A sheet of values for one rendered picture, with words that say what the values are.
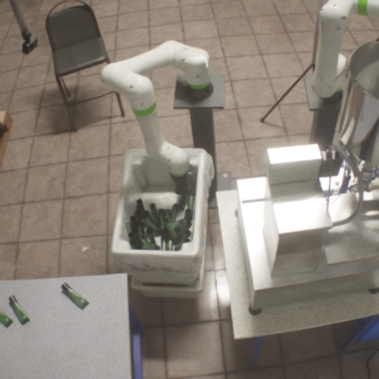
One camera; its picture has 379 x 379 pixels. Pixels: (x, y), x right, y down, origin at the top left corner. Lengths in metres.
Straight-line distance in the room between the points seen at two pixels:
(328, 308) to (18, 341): 1.36
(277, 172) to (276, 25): 3.24
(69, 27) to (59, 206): 1.36
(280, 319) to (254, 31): 3.11
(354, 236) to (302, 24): 3.29
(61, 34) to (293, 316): 2.62
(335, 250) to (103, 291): 1.02
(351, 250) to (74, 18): 2.68
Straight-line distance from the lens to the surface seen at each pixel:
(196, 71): 2.21
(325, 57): 2.02
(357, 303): 1.97
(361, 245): 1.54
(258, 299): 1.74
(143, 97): 1.93
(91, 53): 3.32
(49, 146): 3.63
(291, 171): 1.40
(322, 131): 2.55
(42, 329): 2.02
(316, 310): 1.92
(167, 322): 2.68
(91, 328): 1.94
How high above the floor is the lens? 2.53
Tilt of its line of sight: 55 degrees down
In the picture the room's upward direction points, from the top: 10 degrees counter-clockwise
